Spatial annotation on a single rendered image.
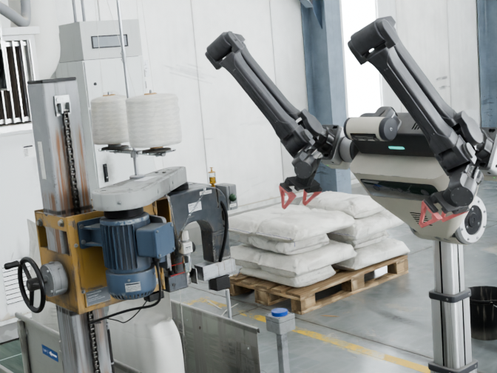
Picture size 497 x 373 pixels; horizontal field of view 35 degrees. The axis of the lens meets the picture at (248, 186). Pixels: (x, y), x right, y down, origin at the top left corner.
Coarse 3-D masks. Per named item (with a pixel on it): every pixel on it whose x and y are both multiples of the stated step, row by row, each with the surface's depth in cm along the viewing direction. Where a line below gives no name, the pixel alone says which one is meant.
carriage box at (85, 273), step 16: (144, 208) 258; (48, 224) 251; (64, 224) 242; (48, 256) 255; (64, 256) 246; (80, 256) 244; (96, 256) 248; (80, 272) 244; (96, 272) 248; (160, 272) 264; (80, 288) 244; (96, 288) 248; (64, 304) 252; (80, 304) 245; (96, 304) 248
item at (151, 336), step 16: (112, 304) 319; (128, 304) 312; (160, 304) 294; (112, 320) 313; (144, 320) 297; (160, 320) 293; (112, 336) 314; (128, 336) 303; (144, 336) 295; (160, 336) 294; (176, 336) 298; (112, 352) 315; (128, 352) 304; (144, 352) 296; (160, 352) 294; (176, 352) 298; (144, 368) 296; (160, 368) 294; (176, 368) 298
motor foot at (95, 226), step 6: (102, 216) 248; (78, 222) 242; (84, 222) 244; (90, 222) 245; (96, 222) 246; (78, 228) 242; (84, 228) 243; (90, 228) 241; (96, 228) 240; (78, 234) 243; (84, 234) 244; (90, 234) 245; (96, 234) 242; (84, 240) 244; (90, 240) 245; (96, 240) 243; (84, 246) 244; (90, 246) 245
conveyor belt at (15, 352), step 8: (8, 344) 416; (16, 344) 415; (0, 352) 405; (8, 352) 404; (16, 352) 403; (0, 360) 393; (8, 360) 392; (16, 360) 391; (8, 368) 382; (16, 368) 381
